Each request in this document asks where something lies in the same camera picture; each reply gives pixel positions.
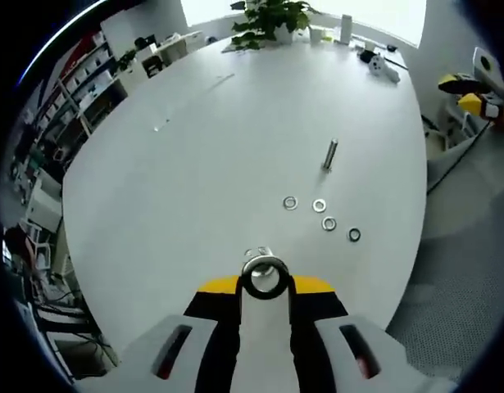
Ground large green potted plant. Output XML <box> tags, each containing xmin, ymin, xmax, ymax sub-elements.
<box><xmin>229</xmin><ymin>0</ymin><xmax>323</xmax><ymax>51</ymax></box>

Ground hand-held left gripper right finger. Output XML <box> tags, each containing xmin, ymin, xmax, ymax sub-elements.
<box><xmin>290</xmin><ymin>274</ymin><xmax>461</xmax><ymax>393</ymax></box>

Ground storage shelf with white bins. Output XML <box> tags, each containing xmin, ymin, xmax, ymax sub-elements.
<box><xmin>42</xmin><ymin>32</ymin><xmax>128</xmax><ymax>136</ymax></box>

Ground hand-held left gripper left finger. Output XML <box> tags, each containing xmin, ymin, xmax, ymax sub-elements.
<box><xmin>77</xmin><ymin>274</ymin><xmax>241</xmax><ymax>393</ymax></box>

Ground thin threaded stud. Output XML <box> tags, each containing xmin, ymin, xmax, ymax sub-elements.
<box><xmin>320</xmin><ymin>138</ymin><xmax>339</xmax><ymax>173</ymax></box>

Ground white game controller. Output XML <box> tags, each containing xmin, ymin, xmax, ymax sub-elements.
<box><xmin>368</xmin><ymin>55</ymin><xmax>402</xmax><ymax>85</ymax></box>

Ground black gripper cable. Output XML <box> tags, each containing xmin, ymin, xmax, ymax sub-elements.
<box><xmin>425</xmin><ymin>120</ymin><xmax>495</xmax><ymax>196</ymax></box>

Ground white plant pot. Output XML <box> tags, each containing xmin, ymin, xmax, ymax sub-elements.
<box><xmin>274</xmin><ymin>24</ymin><xmax>294</xmax><ymax>44</ymax></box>

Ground long white work desk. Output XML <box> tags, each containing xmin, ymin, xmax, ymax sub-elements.
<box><xmin>140</xmin><ymin>30</ymin><xmax>206</xmax><ymax>79</ymax></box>

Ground small green potted plant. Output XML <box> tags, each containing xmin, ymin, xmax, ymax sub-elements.
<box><xmin>116</xmin><ymin>48</ymin><xmax>138</xmax><ymax>73</ymax></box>

